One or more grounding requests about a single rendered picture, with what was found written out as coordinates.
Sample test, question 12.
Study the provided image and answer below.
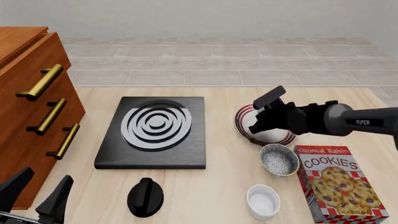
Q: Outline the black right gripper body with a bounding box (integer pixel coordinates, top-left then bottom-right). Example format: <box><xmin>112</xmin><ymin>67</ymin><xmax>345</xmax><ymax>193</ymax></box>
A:
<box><xmin>257</xmin><ymin>100</ymin><xmax>297</xmax><ymax>132</ymax></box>

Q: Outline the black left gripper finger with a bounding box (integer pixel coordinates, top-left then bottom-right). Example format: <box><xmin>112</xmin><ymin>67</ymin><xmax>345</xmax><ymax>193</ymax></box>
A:
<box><xmin>0</xmin><ymin>166</ymin><xmax>35</xmax><ymax>212</ymax></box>
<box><xmin>35</xmin><ymin>174</ymin><xmax>75</xmax><ymax>224</ymax></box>

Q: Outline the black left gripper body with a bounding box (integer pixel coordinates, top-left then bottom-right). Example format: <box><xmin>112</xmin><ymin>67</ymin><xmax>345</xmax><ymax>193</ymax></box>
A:
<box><xmin>0</xmin><ymin>209</ymin><xmax>65</xmax><ymax>224</ymax></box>

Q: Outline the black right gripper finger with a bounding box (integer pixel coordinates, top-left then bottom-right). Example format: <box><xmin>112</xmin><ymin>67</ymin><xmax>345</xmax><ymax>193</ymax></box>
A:
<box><xmin>247</xmin><ymin>119</ymin><xmax>272</xmax><ymax>134</ymax></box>
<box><xmin>253</xmin><ymin>110</ymin><xmax>269</xmax><ymax>124</ymax></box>

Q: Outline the white plate with red rings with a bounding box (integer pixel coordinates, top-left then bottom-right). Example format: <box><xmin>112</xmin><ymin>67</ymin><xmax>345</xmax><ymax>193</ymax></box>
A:
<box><xmin>233</xmin><ymin>103</ymin><xmax>298</xmax><ymax>147</ymax></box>

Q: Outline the black speckled patterned bowl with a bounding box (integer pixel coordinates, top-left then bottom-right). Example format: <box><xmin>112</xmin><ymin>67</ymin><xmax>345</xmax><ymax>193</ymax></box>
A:
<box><xmin>259</xmin><ymin>143</ymin><xmax>300</xmax><ymax>177</ymax></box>

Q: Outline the flat black stove plate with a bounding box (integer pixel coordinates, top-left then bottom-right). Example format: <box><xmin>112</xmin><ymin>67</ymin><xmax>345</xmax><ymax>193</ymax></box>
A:
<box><xmin>93</xmin><ymin>96</ymin><xmax>208</xmax><ymax>170</ymax></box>

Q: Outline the wooden drawer, smallest front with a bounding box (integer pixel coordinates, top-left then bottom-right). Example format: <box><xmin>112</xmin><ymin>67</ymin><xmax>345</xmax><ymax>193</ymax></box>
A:
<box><xmin>0</xmin><ymin>93</ymin><xmax>86</xmax><ymax>210</ymax></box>

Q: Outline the wooden drawer, mid-size front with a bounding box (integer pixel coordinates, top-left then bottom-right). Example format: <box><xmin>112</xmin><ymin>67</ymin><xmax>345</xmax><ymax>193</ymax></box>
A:
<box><xmin>0</xmin><ymin>67</ymin><xmax>80</xmax><ymax>177</ymax></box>

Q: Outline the small white ramekin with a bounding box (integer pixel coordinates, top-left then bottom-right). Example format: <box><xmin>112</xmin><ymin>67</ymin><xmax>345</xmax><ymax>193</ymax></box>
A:
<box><xmin>246</xmin><ymin>184</ymin><xmax>281</xmax><ymax>222</ymax></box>

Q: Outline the round black stove knob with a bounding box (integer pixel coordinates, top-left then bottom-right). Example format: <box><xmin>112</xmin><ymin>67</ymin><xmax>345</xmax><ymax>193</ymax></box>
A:
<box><xmin>126</xmin><ymin>177</ymin><xmax>165</xmax><ymax>218</ymax></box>

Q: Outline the oatmeal raisin cookies box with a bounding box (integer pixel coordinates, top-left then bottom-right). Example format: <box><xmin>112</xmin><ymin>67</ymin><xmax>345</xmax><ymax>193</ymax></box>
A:
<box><xmin>293</xmin><ymin>144</ymin><xmax>391</xmax><ymax>224</ymax></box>

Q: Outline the wooden drawer, largest front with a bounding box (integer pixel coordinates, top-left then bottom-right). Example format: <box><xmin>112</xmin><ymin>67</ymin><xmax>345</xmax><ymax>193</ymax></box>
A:
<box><xmin>0</xmin><ymin>32</ymin><xmax>73</xmax><ymax>128</ymax></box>

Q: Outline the wooden cabinet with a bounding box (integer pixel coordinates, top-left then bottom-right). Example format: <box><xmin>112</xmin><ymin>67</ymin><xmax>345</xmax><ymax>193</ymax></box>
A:
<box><xmin>0</xmin><ymin>26</ymin><xmax>86</xmax><ymax>210</ymax></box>

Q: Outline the brass drawer handle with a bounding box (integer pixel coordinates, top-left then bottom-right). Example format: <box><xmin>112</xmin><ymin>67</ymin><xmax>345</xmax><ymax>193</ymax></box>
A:
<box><xmin>45</xmin><ymin>123</ymin><xmax>81</xmax><ymax>161</ymax></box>
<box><xmin>26</xmin><ymin>98</ymin><xmax>68</xmax><ymax>136</ymax></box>
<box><xmin>15</xmin><ymin>63</ymin><xmax>65</xmax><ymax>102</ymax></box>

